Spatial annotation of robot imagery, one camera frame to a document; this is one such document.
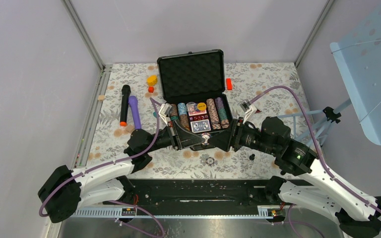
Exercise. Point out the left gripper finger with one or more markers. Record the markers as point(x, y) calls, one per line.
point(192, 144)
point(185, 129)

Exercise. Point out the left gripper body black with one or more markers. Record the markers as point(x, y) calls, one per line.
point(175, 139)

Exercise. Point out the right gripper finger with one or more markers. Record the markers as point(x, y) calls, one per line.
point(236, 122)
point(221, 140)

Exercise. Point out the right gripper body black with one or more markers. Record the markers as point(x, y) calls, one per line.
point(238, 137)

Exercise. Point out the blue playing card deck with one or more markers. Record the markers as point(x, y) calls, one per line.
point(200, 126)

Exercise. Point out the poker chip with die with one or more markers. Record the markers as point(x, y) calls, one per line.
point(211, 162)

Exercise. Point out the clear plastic disc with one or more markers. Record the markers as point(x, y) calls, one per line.
point(190, 108)

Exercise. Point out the black poker chip case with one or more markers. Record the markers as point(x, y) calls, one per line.
point(192, 77)

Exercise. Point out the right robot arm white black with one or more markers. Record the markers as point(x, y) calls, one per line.
point(356, 213)

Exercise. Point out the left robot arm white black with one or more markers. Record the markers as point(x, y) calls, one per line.
point(68, 190)

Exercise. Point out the brown chip stack far left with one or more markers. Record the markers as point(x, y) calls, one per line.
point(174, 114)

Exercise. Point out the purple chip stack far right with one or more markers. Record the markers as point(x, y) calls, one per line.
point(222, 113)

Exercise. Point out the red playing card deck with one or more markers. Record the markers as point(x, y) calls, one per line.
point(198, 113)

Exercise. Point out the yellow dealer button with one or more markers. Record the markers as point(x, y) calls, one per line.
point(201, 106)

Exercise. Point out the floral table mat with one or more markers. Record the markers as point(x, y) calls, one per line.
point(248, 79)

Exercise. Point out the red block beside case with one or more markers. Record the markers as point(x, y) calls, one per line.
point(229, 84)

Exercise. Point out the purple toy microphone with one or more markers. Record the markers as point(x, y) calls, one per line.
point(133, 104)

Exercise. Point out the yellow cylinder block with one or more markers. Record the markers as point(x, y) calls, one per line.
point(152, 80)

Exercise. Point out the black microphone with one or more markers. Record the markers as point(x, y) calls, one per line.
point(124, 104)

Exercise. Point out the light blue tripod stand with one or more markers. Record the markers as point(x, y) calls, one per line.
point(321, 128)

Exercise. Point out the light blue perforated panel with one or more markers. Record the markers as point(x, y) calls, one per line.
point(358, 58)

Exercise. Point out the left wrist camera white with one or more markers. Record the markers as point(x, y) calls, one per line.
point(164, 113)

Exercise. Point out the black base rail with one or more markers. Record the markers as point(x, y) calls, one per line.
point(201, 197)

